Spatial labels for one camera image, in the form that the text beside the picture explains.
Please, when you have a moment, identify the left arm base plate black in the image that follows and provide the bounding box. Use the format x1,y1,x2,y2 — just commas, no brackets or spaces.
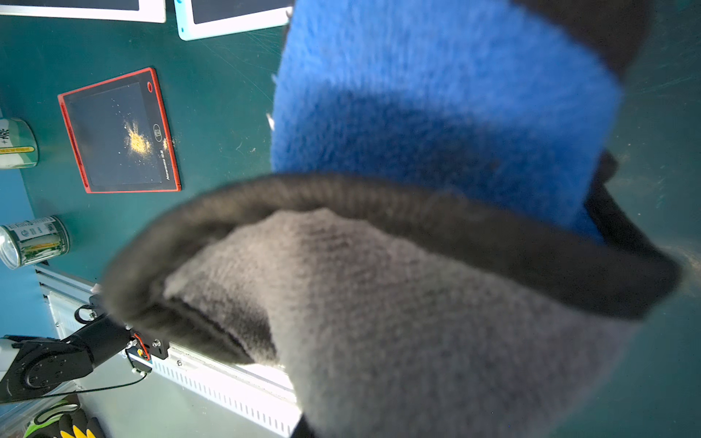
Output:
69,295,170,368

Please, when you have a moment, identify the silver can lying down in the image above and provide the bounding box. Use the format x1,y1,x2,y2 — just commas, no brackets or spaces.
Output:
1,215,70,269

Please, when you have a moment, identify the aluminium mounting rail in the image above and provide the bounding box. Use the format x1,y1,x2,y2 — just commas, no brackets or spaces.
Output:
35,265,300,437

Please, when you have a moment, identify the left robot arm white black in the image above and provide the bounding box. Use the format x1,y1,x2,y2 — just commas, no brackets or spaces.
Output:
1,316,133,404

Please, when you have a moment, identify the grey blue wiping cloth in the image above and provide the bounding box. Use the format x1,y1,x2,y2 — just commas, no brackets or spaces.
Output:
101,1,681,437

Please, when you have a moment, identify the red framed drawing tablet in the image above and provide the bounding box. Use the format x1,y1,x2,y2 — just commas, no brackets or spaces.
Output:
58,68,182,195

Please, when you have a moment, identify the white framed drawing tablet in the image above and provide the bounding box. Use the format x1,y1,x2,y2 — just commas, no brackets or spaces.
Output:
1,0,166,24

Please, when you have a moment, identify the black yellow object on floor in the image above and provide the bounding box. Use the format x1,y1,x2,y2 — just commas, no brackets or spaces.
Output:
24,401,107,438

